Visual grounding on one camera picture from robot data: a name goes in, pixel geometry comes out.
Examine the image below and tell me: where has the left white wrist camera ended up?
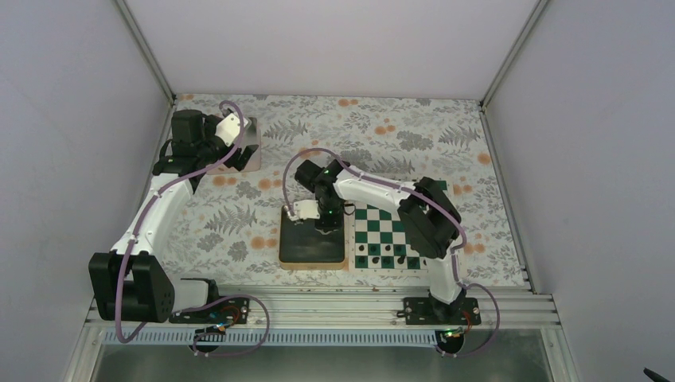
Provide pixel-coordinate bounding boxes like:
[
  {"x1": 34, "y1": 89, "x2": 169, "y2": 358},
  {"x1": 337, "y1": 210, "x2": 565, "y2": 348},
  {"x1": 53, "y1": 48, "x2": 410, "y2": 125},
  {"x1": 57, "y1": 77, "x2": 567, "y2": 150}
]
[{"x1": 215, "y1": 112, "x2": 251, "y2": 146}]

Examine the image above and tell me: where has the metal tray with wooden rim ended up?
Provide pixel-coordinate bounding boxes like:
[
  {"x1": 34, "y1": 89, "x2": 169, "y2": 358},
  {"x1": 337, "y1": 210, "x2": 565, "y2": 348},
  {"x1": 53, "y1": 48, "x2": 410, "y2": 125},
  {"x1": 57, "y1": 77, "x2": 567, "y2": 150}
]
[{"x1": 278, "y1": 207, "x2": 347, "y2": 271}]

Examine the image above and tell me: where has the green white chess board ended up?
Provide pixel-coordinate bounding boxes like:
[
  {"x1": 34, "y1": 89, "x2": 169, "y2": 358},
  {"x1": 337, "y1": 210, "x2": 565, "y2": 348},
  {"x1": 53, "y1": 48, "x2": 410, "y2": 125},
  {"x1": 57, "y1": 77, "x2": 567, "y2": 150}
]
[{"x1": 345, "y1": 201, "x2": 427, "y2": 276}]

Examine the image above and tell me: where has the empty silver metal tray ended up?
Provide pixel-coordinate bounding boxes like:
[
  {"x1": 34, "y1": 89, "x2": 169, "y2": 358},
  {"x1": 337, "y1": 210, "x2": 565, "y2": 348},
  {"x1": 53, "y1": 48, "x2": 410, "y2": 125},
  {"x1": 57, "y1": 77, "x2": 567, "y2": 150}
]
[{"x1": 204, "y1": 115, "x2": 260, "y2": 172}]

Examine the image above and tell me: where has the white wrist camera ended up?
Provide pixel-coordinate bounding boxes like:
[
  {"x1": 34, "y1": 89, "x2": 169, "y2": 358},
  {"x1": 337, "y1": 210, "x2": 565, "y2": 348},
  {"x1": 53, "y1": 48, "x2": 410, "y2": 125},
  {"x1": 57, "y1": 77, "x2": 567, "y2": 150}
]
[
  {"x1": 287, "y1": 200, "x2": 320, "y2": 221},
  {"x1": 215, "y1": 112, "x2": 251, "y2": 146}
]

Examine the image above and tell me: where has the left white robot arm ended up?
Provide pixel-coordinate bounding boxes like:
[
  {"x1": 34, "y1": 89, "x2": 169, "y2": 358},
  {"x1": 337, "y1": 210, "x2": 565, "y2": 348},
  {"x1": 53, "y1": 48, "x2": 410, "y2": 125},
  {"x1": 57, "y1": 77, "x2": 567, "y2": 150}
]
[{"x1": 88, "y1": 107, "x2": 259, "y2": 322}]

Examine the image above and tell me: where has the floral paper table cover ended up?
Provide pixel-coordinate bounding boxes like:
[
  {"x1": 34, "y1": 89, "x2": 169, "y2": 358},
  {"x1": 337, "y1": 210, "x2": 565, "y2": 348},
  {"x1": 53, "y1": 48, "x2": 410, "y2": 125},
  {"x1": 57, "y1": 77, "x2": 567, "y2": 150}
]
[{"x1": 162, "y1": 95, "x2": 525, "y2": 288}]

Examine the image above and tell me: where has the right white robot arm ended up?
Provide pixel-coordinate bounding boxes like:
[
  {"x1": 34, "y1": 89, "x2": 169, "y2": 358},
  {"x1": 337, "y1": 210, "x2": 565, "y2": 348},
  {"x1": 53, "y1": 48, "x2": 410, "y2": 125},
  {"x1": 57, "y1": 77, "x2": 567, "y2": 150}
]
[{"x1": 284, "y1": 158, "x2": 466, "y2": 324}]

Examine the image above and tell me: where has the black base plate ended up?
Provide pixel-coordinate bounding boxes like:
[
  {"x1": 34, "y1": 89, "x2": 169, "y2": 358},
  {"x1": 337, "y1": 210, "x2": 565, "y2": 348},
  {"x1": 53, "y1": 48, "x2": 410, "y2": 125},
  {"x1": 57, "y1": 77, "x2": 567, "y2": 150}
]
[
  {"x1": 169, "y1": 297, "x2": 250, "y2": 325},
  {"x1": 396, "y1": 297, "x2": 482, "y2": 325}
]

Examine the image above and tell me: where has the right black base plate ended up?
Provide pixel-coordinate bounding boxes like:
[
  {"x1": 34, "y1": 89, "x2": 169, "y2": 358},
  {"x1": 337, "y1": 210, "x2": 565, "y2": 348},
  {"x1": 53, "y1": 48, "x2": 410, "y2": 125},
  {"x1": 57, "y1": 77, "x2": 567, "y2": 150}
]
[{"x1": 396, "y1": 297, "x2": 482, "y2": 325}]

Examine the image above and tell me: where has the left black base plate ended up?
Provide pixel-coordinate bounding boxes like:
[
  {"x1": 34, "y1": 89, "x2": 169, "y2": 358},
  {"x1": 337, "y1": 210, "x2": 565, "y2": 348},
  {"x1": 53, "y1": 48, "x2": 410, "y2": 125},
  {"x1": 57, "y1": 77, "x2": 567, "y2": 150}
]
[{"x1": 169, "y1": 297, "x2": 250, "y2": 325}]

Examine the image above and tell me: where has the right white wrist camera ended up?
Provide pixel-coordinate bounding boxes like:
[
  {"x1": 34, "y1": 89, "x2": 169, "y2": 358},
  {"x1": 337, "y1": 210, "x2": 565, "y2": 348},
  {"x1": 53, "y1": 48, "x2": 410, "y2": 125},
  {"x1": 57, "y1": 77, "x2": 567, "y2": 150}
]
[{"x1": 287, "y1": 200, "x2": 320, "y2": 221}]

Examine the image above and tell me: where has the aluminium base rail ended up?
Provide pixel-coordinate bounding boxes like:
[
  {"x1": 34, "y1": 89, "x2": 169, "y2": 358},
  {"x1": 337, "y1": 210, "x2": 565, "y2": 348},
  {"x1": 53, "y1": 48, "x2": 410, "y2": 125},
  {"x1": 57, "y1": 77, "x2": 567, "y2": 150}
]
[{"x1": 84, "y1": 292, "x2": 561, "y2": 330}]

